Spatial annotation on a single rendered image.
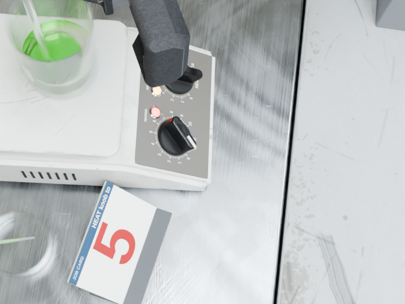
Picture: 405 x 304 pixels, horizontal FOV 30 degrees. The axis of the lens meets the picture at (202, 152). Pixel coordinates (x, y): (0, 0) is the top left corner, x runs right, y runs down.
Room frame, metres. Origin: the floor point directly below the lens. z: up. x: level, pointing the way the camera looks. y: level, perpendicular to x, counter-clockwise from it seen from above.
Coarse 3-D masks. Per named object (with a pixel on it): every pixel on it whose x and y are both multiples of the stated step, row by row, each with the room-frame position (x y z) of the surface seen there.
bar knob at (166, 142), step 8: (168, 120) 0.21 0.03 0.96; (176, 120) 0.21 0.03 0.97; (160, 128) 0.21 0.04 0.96; (168, 128) 0.21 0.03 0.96; (176, 128) 0.21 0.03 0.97; (184, 128) 0.21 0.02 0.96; (160, 136) 0.20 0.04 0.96; (168, 136) 0.20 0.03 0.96; (176, 136) 0.20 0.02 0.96; (184, 136) 0.20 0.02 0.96; (160, 144) 0.19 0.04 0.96; (168, 144) 0.19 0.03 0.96; (176, 144) 0.20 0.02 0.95; (184, 144) 0.20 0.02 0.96; (192, 144) 0.20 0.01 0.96; (168, 152) 0.19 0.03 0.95; (176, 152) 0.19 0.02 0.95; (184, 152) 0.19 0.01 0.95
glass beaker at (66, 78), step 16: (16, 0) 0.24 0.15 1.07; (32, 0) 0.25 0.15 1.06; (48, 0) 0.26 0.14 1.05; (64, 0) 0.26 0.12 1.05; (80, 0) 0.26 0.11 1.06; (16, 16) 0.24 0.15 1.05; (48, 16) 0.26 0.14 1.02; (64, 16) 0.26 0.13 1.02; (80, 16) 0.26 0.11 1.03; (16, 32) 0.23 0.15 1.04; (16, 48) 0.21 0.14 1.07; (80, 48) 0.22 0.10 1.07; (96, 48) 0.24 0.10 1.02; (32, 64) 0.20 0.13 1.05; (48, 64) 0.20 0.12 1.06; (64, 64) 0.21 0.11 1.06; (80, 64) 0.21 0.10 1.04; (96, 64) 0.23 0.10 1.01; (32, 80) 0.21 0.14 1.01; (48, 80) 0.20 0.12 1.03; (64, 80) 0.20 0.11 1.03; (80, 80) 0.21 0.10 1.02; (48, 96) 0.20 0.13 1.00; (64, 96) 0.20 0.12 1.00
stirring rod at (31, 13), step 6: (24, 0) 0.22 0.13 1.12; (30, 0) 0.22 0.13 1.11; (24, 6) 0.22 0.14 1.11; (30, 6) 0.22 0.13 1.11; (30, 12) 0.22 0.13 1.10; (30, 18) 0.22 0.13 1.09; (36, 18) 0.22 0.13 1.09; (36, 24) 0.22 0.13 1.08; (36, 30) 0.22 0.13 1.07; (36, 36) 0.22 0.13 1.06; (42, 36) 0.22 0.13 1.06; (42, 42) 0.22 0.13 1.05; (42, 48) 0.22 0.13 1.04; (42, 54) 0.22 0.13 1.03; (48, 54) 0.22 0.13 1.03; (48, 60) 0.22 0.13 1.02
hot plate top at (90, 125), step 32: (0, 32) 0.25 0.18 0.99; (96, 32) 0.27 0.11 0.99; (0, 64) 0.22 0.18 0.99; (0, 96) 0.20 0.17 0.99; (32, 96) 0.20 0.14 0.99; (96, 96) 0.21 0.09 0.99; (0, 128) 0.17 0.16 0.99; (32, 128) 0.17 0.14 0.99; (64, 128) 0.18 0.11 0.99; (96, 128) 0.19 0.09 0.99
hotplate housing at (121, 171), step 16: (128, 32) 0.28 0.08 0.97; (128, 48) 0.27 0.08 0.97; (192, 48) 0.29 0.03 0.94; (128, 64) 0.25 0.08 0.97; (128, 80) 0.24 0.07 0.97; (128, 96) 0.23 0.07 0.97; (128, 112) 0.21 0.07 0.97; (128, 128) 0.20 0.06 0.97; (128, 144) 0.18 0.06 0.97; (0, 160) 0.15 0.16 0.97; (16, 160) 0.15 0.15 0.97; (32, 160) 0.15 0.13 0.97; (48, 160) 0.16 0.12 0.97; (64, 160) 0.16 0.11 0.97; (80, 160) 0.16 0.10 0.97; (96, 160) 0.16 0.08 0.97; (112, 160) 0.17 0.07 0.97; (128, 160) 0.17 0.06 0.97; (0, 176) 0.15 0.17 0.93; (16, 176) 0.15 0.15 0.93; (32, 176) 0.15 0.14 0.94; (48, 176) 0.15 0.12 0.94; (64, 176) 0.15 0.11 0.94; (80, 176) 0.16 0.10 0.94; (96, 176) 0.16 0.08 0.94; (112, 176) 0.16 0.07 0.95; (128, 176) 0.16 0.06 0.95; (144, 176) 0.16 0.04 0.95; (160, 176) 0.17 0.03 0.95; (176, 176) 0.17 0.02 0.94; (192, 176) 0.18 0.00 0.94; (208, 176) 0.18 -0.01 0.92
